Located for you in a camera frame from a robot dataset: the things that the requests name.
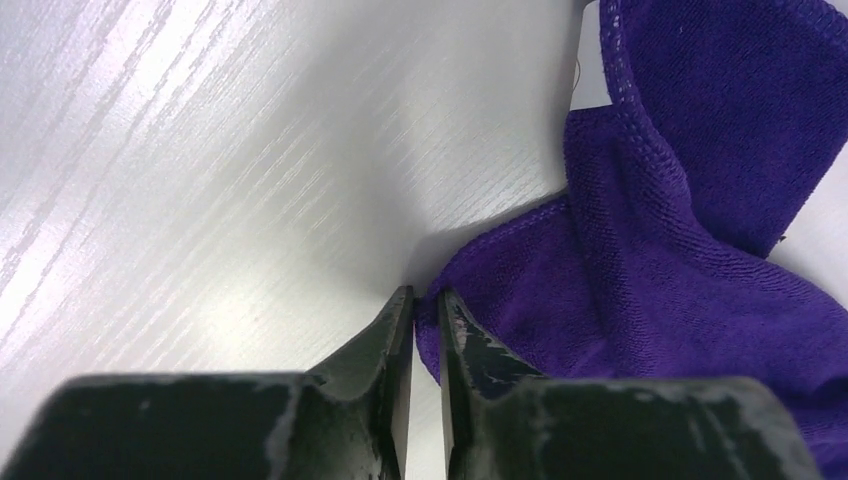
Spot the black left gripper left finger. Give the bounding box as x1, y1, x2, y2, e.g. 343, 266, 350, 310
1, 287, 414, 479

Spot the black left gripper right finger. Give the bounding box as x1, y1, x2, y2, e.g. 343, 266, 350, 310
438, 289, 820, 479

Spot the purple cloth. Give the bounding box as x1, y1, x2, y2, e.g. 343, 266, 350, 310
416, 1, 847, 479

